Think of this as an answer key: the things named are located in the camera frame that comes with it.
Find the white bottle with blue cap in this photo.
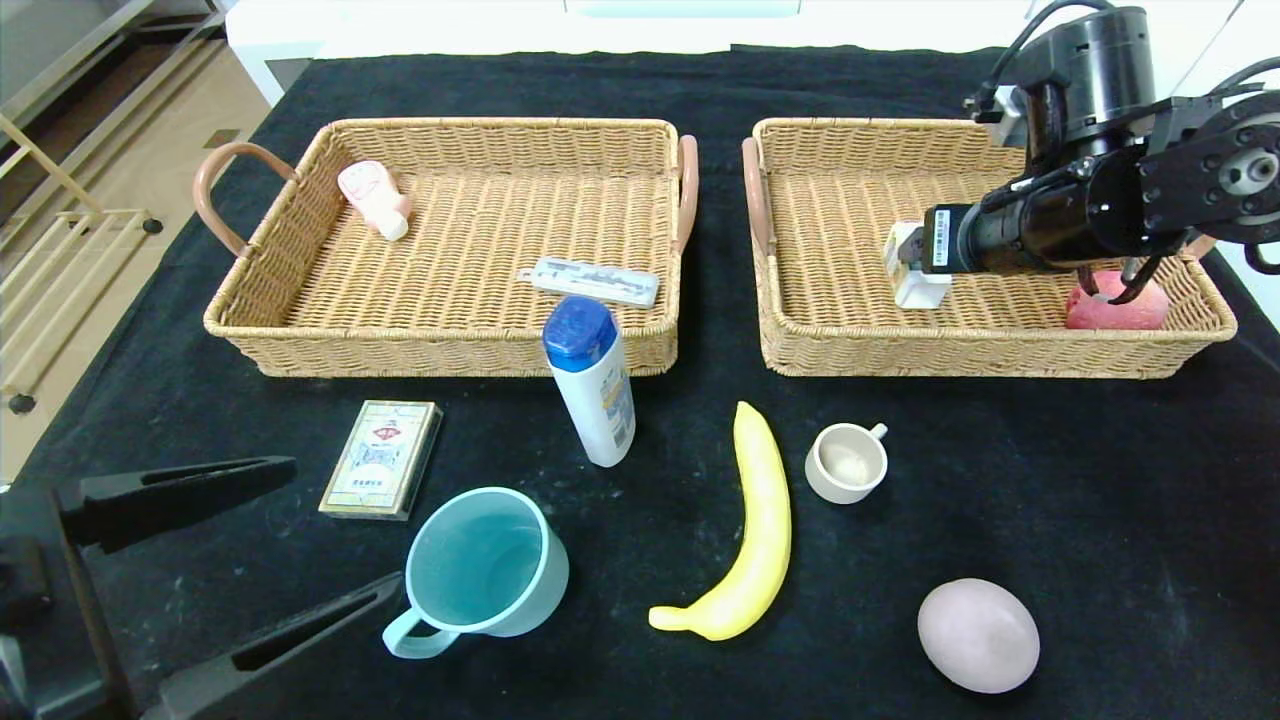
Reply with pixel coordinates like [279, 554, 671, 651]
[542, 294, 637, 468]

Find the grey flat blister pack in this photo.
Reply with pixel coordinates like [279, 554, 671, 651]
[517, 256, 662, 309]

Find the small beige cup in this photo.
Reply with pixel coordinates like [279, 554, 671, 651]
[805, 423, 889, 506]

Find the black camera cable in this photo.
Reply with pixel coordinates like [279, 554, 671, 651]
[968, 0, 1116, 113]

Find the right wrist grey camera box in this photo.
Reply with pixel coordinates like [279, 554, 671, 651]
[990, 85, 1033, 151]

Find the pale pink egg-shaped ball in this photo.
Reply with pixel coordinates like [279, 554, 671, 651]
[917, 578, 1041, 695]

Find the teal plastic mug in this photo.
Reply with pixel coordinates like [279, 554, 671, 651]
[382, 487, 571, 660]

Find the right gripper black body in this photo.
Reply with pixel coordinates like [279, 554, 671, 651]
[922, 203, 1007, 274]

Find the white table behind cloth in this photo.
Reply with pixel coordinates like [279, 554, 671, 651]
[228, 0, 1041, 109]

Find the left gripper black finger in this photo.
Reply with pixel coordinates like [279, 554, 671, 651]
[58, 455, 298, 555]
[140, 575, 392, 720]

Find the wicker basket with brown handles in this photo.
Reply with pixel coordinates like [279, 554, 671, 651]
[193, 118, 700, 378]
[742, 117, 1239, 379]

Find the yellow banana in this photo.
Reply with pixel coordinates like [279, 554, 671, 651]
[649, 402, 793, 642]

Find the playing card box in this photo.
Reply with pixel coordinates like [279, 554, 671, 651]
[318, 400, 444, 522]

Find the small pink bottle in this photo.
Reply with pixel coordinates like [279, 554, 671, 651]
[337, 160, 413, 242]

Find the white juice carton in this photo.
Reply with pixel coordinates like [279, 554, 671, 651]
[884, 220, 953, 310]

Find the wooden slatted rack on wheels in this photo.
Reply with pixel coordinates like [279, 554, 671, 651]
[0, 113, 167, 417]

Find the grey metal shelf frame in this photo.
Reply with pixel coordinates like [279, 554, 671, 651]
[0, 0, 233, 151]

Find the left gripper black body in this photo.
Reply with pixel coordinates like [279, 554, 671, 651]
[0, 486, 139, 720]

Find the red apple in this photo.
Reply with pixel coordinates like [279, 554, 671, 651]
[1065, 268, 1171, 332]

